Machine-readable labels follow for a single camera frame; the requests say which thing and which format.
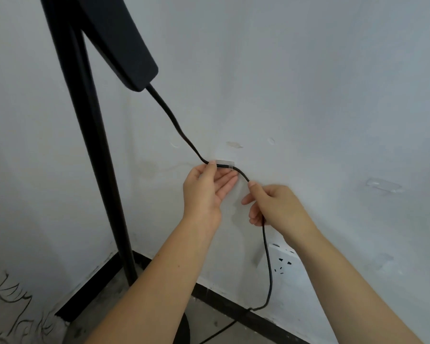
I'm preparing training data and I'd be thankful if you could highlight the person's left hand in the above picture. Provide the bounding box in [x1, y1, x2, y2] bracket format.
[183, 161, 239, 236]

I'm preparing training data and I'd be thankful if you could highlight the person's right hand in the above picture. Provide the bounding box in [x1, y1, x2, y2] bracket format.
[241, 181, 314, 248]

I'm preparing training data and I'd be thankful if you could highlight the black floor lamp white shade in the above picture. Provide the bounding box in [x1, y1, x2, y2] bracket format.
[38, 0, 191, 344]

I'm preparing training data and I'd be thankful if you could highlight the black lamp power cord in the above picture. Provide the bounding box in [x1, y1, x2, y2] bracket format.
[73, 0, 274, 344]

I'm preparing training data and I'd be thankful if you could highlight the person's left forearm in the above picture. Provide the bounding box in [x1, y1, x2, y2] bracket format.
[84, 216, 221, 344]

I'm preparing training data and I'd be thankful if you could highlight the person's right forearm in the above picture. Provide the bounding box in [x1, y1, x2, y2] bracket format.
[285, 225, 425, 344]

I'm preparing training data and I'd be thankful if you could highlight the grey floral curtain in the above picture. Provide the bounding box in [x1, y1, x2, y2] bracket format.
[0, 270, 71, 344]

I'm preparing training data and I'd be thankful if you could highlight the white wall socket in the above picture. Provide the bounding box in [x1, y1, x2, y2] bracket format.
[267, 241, 302, 280]

